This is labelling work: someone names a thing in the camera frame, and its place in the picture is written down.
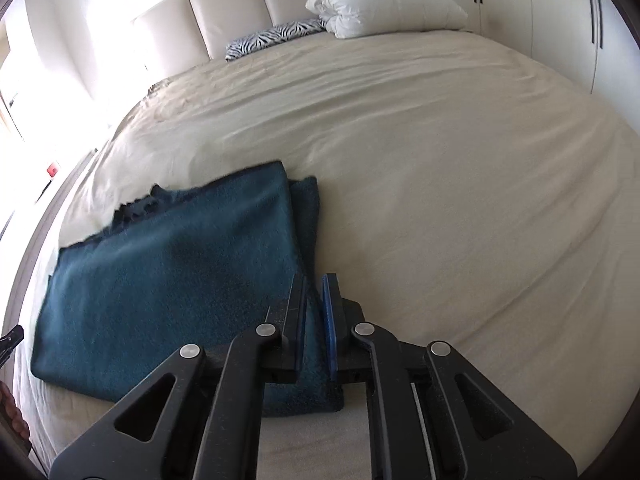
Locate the white folded duvet pile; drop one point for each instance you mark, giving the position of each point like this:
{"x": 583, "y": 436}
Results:
{"x": 400, "y": 12}

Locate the zebra print pillow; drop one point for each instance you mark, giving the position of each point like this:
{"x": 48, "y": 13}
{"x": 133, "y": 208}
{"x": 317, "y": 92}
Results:
{"x": 265, "y": 39}

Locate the dark teal sweater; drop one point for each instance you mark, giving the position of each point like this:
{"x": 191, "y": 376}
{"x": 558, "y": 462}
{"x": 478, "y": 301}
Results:
{"x": 175, "y": 285}

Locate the person's left hand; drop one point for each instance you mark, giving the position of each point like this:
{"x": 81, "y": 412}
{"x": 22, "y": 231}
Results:
{"x": 12, "y": 415}

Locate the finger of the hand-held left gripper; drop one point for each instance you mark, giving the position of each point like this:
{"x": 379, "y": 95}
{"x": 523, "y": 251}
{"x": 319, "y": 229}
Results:
{"x": 11, "y": 342}

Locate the bed with beige sheet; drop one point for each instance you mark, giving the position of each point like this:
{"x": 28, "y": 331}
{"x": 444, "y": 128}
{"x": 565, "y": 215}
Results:
{"x": 450, "y": 210}

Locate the small red box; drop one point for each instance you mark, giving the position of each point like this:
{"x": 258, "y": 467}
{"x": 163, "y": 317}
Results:
{"x": 53, "y": 169}

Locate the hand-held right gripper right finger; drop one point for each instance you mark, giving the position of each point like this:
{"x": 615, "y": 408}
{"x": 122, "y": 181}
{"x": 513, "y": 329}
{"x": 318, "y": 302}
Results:
{"x": 330, "y": 320}

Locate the white wardrobe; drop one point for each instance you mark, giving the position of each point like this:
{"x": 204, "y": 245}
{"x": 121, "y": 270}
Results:
{"x": 540, "y": 20}

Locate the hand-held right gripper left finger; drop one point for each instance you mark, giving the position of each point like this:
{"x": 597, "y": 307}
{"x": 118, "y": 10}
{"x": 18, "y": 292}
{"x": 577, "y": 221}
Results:
{"x": 299, "y": 315}

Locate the beige padded headboard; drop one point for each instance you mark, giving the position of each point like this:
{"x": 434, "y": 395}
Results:
{"x": 225, "y": 10}

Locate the white window ledge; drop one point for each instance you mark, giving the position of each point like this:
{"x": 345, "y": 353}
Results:
{"x": 45, "y": 210}

